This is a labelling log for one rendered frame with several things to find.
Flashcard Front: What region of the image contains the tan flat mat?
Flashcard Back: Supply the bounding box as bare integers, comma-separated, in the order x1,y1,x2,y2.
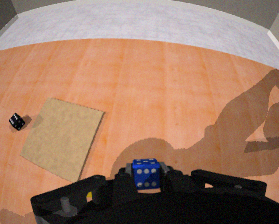
20,97,104,182

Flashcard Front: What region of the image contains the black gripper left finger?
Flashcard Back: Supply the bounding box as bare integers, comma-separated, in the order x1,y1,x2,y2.
30,163,141,224

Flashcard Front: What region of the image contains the blue die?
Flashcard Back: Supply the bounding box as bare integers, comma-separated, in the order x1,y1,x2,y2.
132,159,160,190

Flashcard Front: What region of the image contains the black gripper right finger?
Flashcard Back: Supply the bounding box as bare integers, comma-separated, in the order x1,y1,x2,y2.
158,162,267,196

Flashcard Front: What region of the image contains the black die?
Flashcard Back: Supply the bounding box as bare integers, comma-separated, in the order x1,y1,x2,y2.
9,113,25,131

